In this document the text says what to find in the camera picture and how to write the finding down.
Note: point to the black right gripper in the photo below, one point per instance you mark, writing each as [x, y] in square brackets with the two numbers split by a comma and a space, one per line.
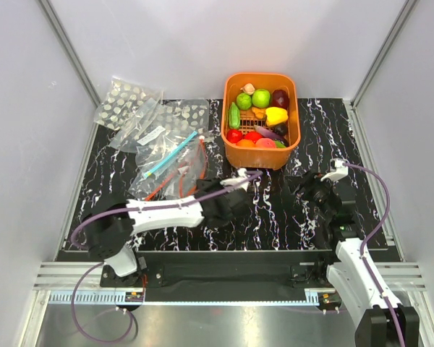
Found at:
[309, 182]

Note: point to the red tomato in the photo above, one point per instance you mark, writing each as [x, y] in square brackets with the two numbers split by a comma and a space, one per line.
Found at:
[234, 136]

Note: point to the green chili pepper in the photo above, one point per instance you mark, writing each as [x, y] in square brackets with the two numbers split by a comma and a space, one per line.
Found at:
[279, 144]

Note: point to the dark mangosteen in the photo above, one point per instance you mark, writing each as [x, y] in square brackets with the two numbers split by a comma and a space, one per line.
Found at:
[281, 130]

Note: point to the garlic bulb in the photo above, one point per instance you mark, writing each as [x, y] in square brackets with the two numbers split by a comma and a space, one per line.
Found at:
[248, 89]

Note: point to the purple eggplant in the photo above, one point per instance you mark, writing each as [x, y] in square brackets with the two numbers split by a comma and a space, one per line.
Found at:
[268, 133]

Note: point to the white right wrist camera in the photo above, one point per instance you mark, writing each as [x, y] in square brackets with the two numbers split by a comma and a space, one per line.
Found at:
[338, 169]

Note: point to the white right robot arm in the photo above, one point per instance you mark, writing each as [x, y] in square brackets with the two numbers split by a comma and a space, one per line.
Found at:
[379, 317]

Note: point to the orange ginger piece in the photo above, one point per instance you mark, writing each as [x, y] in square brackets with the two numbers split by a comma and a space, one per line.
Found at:
[259, 113]

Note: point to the dark red apple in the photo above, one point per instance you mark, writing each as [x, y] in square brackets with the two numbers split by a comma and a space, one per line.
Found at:
[280, 99]

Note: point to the blue zipper clear bag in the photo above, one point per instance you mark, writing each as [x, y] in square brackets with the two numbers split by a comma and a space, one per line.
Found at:
[158, 148]

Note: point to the light green lime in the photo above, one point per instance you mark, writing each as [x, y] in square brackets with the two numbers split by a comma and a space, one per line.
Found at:
[244, 101]

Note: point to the green bitter gourd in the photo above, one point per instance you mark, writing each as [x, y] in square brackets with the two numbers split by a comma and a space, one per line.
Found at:
[234, 116]

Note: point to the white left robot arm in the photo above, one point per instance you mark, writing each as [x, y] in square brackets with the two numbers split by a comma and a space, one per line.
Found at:
[109, 230]

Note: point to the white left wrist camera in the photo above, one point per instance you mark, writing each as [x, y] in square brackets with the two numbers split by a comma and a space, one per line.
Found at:
[240, 182]

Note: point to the red pepper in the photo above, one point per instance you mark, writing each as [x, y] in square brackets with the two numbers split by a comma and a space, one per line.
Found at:
[253, 136]

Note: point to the yellow bell pepper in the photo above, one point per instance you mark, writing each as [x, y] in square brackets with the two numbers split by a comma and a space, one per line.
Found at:
[275, 116]

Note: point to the dotted clear bag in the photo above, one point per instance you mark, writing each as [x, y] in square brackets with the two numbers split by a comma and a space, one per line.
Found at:
[182, 117]
[122, 102]

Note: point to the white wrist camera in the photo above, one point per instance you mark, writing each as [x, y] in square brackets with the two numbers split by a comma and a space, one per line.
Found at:
[338, 169]
[240, 182]

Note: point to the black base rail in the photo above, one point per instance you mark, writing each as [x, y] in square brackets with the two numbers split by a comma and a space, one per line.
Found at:
[216, 277]

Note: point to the pink peach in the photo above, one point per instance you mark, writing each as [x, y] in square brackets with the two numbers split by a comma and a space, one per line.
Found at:
[265, 143]

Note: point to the orange plastic basket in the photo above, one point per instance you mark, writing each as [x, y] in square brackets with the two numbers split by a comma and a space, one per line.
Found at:
[272, 158]

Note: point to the orange zipper clear bag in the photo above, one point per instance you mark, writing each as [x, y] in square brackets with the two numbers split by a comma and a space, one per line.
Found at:
[192, 163]

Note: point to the orange tangerine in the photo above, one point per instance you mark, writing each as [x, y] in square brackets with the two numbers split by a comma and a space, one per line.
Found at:
[245, 143]

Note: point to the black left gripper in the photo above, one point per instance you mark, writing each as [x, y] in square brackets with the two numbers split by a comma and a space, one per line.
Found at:
[204, 183]

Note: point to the green apple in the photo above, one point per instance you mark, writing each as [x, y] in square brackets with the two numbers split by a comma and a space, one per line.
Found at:
[261, 98]

